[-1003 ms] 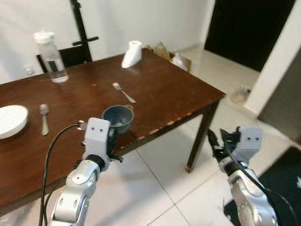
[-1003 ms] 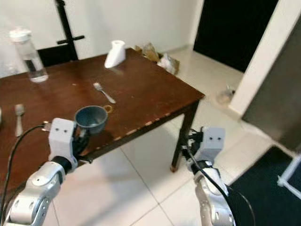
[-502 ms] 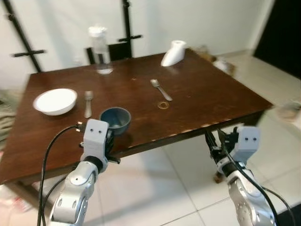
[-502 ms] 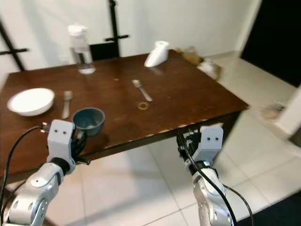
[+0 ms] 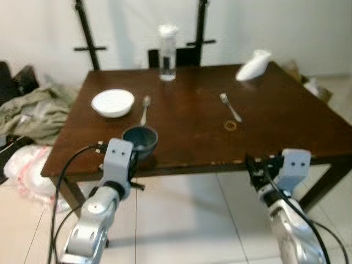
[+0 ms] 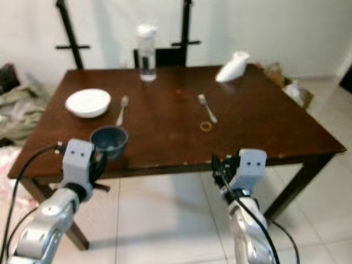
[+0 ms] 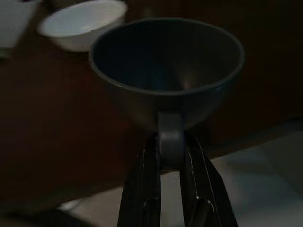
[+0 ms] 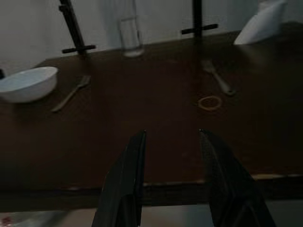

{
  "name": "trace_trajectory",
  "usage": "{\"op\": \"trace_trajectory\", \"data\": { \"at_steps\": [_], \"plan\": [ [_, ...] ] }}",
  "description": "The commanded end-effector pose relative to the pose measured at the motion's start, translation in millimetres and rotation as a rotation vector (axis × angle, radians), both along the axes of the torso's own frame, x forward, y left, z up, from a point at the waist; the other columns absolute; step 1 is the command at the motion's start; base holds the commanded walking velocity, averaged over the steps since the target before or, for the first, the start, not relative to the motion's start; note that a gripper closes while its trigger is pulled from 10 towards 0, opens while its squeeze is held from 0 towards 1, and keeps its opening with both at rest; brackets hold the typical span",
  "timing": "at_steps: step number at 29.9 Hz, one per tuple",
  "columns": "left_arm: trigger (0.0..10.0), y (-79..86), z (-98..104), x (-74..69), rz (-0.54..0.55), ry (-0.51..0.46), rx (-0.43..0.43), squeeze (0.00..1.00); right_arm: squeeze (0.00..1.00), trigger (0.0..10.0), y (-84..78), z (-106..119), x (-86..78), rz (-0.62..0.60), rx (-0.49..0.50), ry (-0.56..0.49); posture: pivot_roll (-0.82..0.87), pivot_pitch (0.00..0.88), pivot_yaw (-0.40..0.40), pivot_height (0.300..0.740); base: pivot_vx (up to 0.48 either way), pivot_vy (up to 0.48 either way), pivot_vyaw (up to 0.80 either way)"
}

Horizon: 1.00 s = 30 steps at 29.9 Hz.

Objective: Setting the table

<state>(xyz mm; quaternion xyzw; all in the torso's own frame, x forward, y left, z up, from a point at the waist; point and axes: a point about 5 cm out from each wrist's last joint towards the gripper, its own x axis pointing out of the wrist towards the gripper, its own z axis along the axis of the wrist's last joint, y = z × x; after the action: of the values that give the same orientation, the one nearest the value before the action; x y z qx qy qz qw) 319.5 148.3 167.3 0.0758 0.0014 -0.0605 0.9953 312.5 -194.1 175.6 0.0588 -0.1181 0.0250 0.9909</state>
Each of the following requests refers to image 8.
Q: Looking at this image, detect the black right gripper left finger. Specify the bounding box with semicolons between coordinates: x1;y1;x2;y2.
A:
91;129;147;227

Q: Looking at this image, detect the slim silver fork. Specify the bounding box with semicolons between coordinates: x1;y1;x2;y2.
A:
50;75;92;113

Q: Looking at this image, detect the white tapered plastic container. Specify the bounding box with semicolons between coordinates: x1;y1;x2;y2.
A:
233;0;288;46

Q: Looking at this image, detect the black metal stand pole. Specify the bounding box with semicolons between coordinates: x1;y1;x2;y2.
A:
57;0;97;55
181;0;219;39

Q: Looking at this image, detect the white ceramic bowl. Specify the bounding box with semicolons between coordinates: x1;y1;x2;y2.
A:
0;66;59;104

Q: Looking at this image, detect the dark wooden table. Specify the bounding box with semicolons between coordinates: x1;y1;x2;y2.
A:
0;21;303;213

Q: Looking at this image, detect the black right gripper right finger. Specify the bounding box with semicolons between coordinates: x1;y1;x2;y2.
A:
198;129;276;227

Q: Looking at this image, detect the silver metal spoon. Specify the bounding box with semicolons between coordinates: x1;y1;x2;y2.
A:
202;60;236;96

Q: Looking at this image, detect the clear plastic water bottle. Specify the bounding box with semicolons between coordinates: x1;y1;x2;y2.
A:
119;0;145;58

